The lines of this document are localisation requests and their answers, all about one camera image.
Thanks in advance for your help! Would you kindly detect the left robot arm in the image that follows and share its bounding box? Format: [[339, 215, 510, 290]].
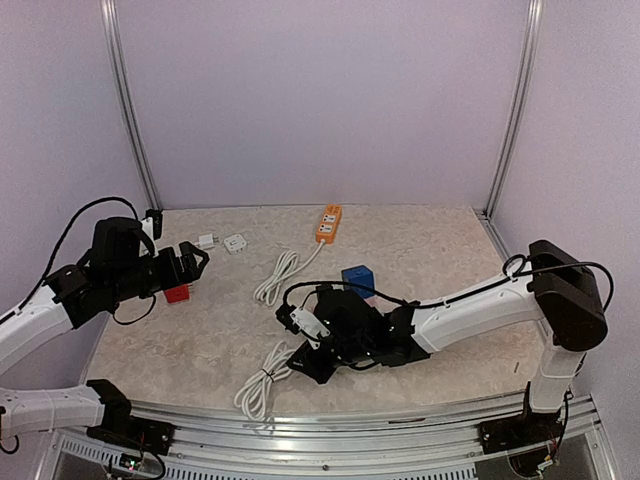
[[1, 217, 209, 446]]

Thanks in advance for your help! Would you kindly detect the pink power strip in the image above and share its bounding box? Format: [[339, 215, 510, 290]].
[[364, 295, 396, 312]]

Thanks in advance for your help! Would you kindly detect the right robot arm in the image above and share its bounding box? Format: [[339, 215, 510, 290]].
[[275, 240, 613, 444]]

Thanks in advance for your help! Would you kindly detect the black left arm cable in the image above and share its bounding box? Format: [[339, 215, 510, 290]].
[[0, 197, 151, 326]]

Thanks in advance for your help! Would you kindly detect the white coiled cord at back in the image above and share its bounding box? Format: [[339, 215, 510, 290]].
[[233, 340, 296, 422]]

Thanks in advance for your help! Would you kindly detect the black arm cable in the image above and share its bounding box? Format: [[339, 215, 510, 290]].
[[0, 197, 151, 326], [282, 253, 616, 321]]

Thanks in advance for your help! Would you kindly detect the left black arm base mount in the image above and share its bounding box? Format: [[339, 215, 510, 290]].
[[86, 379, 175, 456]]

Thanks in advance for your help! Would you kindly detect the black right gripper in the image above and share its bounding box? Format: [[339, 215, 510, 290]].
[[285, 334, 372, 384]]

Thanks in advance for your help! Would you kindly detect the right aluminium corner post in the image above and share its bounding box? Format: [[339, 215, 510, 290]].
[[483, 0, 544, 222]]

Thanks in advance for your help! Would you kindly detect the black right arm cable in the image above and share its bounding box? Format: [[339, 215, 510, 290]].
[[282, 253, 616, 321]]

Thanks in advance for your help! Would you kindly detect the aluminium corner post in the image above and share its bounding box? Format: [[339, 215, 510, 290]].
[[483, 0, 544, 222], [99, 0, 164, 210]]

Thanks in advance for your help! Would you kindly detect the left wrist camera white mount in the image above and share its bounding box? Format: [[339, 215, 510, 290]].
[[140, 209, 163, 256]]

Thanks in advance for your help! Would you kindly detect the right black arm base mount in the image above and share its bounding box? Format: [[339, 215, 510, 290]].
[[478, 383, 565, 455]]

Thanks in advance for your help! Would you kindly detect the white power strip cord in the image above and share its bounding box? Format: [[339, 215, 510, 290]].
[[252, 238, 329, 308]]

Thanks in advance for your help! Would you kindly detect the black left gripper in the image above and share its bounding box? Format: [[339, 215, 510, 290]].
[[108, 240, 208, 303]]

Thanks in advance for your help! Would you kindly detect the red cube adapter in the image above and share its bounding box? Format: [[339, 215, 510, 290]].
[[163, 284, 192, 304]]

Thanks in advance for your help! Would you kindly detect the white multi-outlet plug adapter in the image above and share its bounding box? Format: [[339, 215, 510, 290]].
[[223, 234, 248, 255]]

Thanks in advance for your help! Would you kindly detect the blue cube adapter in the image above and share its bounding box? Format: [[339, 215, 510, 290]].
[[341, 265, 375, 299]]

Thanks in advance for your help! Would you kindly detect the orange power strip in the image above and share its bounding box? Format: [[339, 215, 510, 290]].
[[315, 204, 343, 245]]

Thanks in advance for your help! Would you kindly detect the white usb charger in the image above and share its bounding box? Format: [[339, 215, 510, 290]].
[[196, 233, 219, 251]]

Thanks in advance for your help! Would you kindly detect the aluminium front rail frame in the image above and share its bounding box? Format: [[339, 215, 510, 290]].
[[31, 393, 622, 479]]

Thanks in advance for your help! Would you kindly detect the left aluminium corner post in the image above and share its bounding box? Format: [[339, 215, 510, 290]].
[[99, 0, 164, 210]]

